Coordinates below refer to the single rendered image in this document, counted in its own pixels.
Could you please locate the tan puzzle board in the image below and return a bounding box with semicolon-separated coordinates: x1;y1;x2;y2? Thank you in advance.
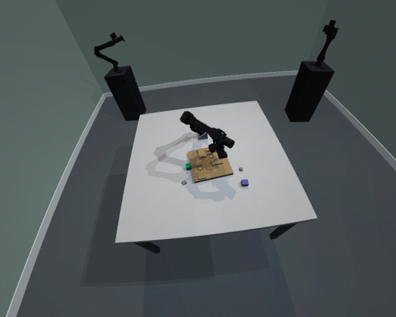
188;147;234;183

